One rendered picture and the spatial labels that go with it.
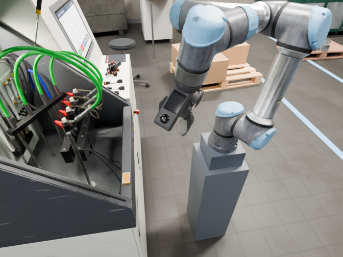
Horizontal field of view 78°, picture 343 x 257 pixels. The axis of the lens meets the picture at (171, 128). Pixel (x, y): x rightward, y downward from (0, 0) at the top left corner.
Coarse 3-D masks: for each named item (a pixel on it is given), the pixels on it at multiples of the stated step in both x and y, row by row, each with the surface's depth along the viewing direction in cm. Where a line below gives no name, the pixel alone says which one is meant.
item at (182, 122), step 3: (180, 120) 59; (183, 120) 59; (186, 120) 58; (180, 123) 60; (183, 123) 60; (186, 123) 59; (183, 126) 61; (186, 126) 60; (180, 129) 62; (183, 129) 61; (186, 129) 61; (183, 132) 62; (186, 132) 62; (183, 135) 65
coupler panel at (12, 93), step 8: (0, 48) 96; (0, 64) 94; (0, 72) 94; (8, 72) 100; (0, 80) 93; (8, 80) 99; (8, 88) 98; (16, 88) 105; (8, 96) 98; (16, 96) 104; (16, 104) 104
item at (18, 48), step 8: (8, 48) 68; (16, 48) 68; (24, 48) 69; (32, 48) 69; (40, 48) 70; (0, 56) 69; (56, 56) 72; (64, 56) 72; (80, 64) 75; (88, 72) 77; (96, 80) 80; (0, 104) 80; (96, 104) 86
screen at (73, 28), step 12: (60, 0) 120; (72, 0) 140; (60, 12) 115; (72, 12) 134; (60, 24) 111; (72, 24) 128; (84, 24) 150; (72, 36) 122; (84, 36) 143; (72, 48) 118; (84, 48) 136
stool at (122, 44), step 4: (112, 40) 295; (116, 40) 295; (120, 40) 295; (124, 40) 295; (128, 40) 295; (132, 40) 295; (112, 44) 283; (116, 44) 283; (120, 44) 283; (124, 44) 283; (128, 44) 283; (132, 44) 286; (112, 48) 281; (116, 48) 279; (120, 48) 278; (124, 48) 279; (128, 48) 281; (124, 52) 298; (136, 72) 348; (148, 84) 328
